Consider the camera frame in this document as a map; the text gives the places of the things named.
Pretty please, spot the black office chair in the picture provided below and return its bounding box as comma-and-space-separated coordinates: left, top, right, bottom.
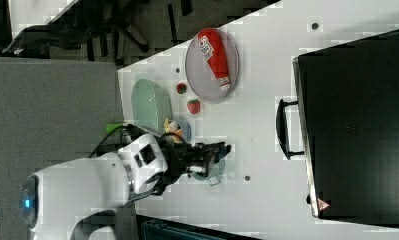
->
2, 0, 195, 61

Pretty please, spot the green perforated colander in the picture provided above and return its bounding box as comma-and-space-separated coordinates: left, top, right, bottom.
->
131, 79, 172, 134

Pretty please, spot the green plastic object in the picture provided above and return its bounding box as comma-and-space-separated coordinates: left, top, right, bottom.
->
105, 123, 123, 133

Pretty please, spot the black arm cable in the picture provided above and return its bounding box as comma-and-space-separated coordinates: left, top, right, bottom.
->
88, 123, 145, 159

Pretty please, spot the light red strawberry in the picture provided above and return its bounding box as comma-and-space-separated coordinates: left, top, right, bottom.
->
187, 99, 201, 115

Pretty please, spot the green mug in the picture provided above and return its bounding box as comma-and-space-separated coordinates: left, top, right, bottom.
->
192, 160, 225, 186

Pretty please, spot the red ketchup bottle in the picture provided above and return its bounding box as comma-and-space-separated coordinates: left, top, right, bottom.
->
197, 28, 231, 92

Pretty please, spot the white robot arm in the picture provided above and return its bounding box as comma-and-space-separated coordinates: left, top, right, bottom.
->
21, 134, 231, 240

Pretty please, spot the dark bowl with fruit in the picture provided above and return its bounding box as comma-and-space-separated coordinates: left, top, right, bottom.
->
164, 118, 191, 144

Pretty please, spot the lilac round plate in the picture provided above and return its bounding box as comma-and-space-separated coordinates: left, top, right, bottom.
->
185, 28, 239, 103

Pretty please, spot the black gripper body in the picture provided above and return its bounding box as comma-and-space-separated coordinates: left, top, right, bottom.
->
158, 133, 231, 195

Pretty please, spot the stainless steel toaster oven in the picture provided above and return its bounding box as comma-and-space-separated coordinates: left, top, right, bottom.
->
292, 29, 399, 228

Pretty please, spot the dark red strawberry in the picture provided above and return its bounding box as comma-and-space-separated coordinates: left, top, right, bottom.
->
176, 83, 187, 94

